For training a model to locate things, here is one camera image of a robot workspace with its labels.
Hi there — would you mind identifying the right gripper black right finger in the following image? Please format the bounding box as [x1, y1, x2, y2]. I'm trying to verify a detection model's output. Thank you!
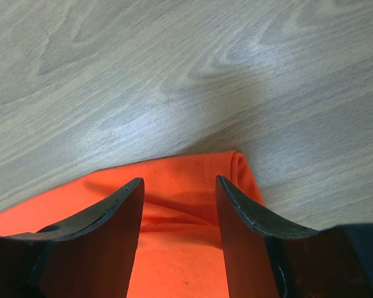
[216, 176, 373, 297]

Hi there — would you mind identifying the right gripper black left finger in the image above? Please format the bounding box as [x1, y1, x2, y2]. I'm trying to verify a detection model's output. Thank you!
[0, 178, 144, 297]

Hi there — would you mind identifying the orange polo shirt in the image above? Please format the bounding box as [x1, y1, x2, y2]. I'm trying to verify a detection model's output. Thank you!
[0, 151, 262, 297]

